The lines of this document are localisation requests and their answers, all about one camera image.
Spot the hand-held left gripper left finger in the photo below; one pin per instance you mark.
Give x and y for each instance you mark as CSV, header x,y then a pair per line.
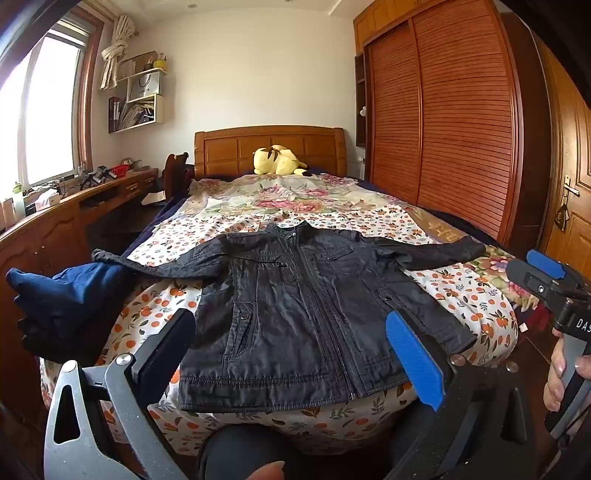
x,y
161,355

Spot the tissue box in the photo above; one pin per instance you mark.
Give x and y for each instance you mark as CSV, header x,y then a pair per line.
x,y
47,200

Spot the person's left hand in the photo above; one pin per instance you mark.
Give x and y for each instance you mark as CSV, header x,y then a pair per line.
x,y
270,471

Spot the black jacket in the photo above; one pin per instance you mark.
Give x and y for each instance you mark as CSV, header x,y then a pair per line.
x,y
295,314

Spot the white paper bag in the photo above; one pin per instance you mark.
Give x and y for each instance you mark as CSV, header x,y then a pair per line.
x,y
143,85

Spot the person's right hand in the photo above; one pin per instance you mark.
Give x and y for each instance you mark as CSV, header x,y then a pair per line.
x,y
554,378

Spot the wooden slatted wardrobe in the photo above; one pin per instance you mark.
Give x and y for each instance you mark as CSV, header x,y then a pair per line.
x,y
438,138

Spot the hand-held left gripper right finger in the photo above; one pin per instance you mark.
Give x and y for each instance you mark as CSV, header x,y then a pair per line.
x,y
411,355

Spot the dark blue folded garment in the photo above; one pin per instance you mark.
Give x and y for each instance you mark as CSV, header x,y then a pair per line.
x,y
69,290

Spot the black folded garment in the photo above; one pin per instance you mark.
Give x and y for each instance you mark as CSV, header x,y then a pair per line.
x,y
51,344

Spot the yellow plush toy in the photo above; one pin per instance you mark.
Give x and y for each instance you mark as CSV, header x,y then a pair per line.
x,y
277,161

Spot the wooden headboard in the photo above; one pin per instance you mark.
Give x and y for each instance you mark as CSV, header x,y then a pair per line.
x,y
231,152

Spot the white wall shelf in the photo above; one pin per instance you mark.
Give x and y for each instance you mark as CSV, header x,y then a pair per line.
x,y
159,110

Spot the pink floral quilt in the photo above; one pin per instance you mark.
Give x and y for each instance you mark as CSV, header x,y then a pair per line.
x,y
286,194

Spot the person's leg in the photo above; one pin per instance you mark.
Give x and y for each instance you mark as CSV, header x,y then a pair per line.
x,y
240,452

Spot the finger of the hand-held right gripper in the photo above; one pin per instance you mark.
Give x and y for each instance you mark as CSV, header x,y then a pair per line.
x,y
547,264
531,279

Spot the long wooden desk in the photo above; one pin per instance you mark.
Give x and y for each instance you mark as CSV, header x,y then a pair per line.
x,y
46,240

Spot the white bottle with green cap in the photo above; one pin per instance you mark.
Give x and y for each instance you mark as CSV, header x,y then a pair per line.
x,y
18,203

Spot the orange print white blanket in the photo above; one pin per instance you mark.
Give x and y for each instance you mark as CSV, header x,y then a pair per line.
x,y
461,295

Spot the wooden door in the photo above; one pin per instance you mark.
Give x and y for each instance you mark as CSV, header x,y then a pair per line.
x,y
572,138

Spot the wood framed window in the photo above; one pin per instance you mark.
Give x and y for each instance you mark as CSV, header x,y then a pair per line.
x,y
46,115

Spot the tied beige curtain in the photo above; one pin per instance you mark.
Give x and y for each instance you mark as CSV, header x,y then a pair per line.
x,y
115,50

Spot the dark wooden chair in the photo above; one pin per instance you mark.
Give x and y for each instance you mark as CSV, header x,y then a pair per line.
x,y
175,170

